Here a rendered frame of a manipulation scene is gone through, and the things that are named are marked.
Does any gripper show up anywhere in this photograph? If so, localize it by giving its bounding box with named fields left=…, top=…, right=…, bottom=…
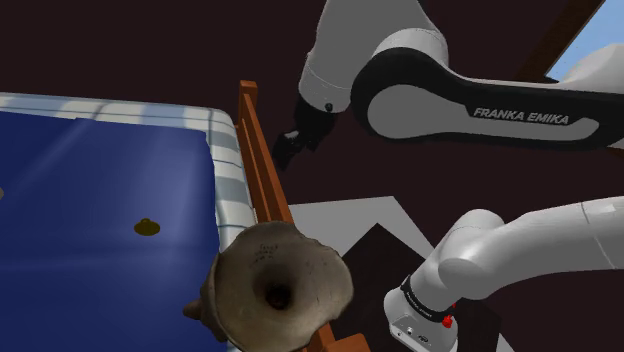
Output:
left=270, top=94, right=338, bottom=172

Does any small olive round lid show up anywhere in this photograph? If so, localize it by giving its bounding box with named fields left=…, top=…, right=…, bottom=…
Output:
left=133, top=217, right=162, bottom=238

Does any brown clay vase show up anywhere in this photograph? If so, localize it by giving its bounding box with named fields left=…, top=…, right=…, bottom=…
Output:
left=182, top=220, right=356, bottom=352

